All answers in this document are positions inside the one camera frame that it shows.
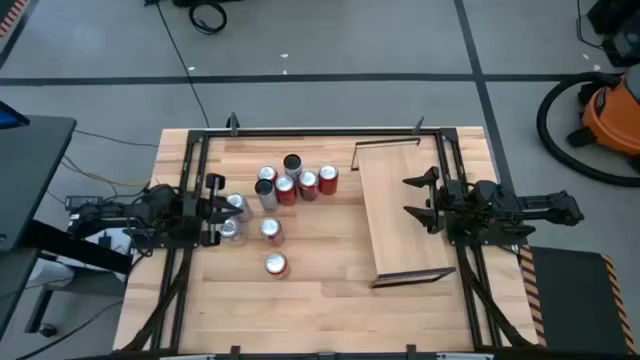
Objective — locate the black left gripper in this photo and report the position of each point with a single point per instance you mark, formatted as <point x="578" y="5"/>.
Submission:
<point x="202" y="210"/>

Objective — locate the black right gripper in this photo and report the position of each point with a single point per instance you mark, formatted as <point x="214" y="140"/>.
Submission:
<point x="452" y="200"/>

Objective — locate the tall slim silver can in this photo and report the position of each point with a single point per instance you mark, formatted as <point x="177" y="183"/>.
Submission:
<point x="292" y="163"/>
<point x="264" y="188"/>

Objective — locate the red Coke Zero can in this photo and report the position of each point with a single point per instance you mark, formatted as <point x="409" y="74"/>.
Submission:
<point x="285" y="185"/>
<point x="267" y="173"/>

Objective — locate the red Coca-Cola can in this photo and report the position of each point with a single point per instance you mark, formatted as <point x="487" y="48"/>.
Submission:
<point x="270" y="227"/>
<point x="275" y="263"/>
<point x="308" y="179"/>
<point x="328" y="173"/>

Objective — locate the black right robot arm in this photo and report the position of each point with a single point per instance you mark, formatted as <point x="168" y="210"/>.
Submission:
<point x="540" y="207"/>

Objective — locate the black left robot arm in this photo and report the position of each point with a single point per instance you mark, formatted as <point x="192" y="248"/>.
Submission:
<point x="150" y="210"/>

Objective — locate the silver Diet Coke can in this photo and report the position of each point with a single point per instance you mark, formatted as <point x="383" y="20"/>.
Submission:
<point x="248" y="215"/>
<point x="231" y="229"/>

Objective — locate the black table clamp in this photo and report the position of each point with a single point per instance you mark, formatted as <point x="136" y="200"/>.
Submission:
<point x="233" y="125"/>
<point x="235" y="352"/>
<point x="418" y="127"/>
<point x="411" y="351"/>

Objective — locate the white paper sheet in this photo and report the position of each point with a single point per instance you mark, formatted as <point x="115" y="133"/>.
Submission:
<point x="120" y="250"/>

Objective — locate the small black charger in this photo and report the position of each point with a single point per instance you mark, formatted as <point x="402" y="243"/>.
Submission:
<point x="105" y="241"/>

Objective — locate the orange shop vacuum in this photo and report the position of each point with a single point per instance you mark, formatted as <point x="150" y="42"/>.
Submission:
<point x="612" y="117"/>
<point x="541" y="120"/>

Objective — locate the black power adapter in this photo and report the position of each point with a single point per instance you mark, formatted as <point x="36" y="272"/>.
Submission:
<point x="82" y="202"/>

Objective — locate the black mat hazard stripes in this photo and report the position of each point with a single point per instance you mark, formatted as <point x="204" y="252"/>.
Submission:
<point x="10" y="17"/>
<point x="570" y="300"/>

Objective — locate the black desk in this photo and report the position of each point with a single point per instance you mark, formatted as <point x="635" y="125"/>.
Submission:
<point x="30" y="175"/>

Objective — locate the black caster wheel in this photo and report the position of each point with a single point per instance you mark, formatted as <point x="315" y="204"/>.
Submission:
<point x="47" y="330"/>

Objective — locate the computer monitor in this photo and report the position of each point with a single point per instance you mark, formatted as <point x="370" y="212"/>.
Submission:
<point x="10" y="120"/>

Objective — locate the black equipment case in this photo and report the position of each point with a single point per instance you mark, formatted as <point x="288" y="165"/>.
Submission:
<point x="622" y="45"/>

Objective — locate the black aluminium table frame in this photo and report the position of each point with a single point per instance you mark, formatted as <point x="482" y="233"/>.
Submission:
<point x="320" y="133"/>

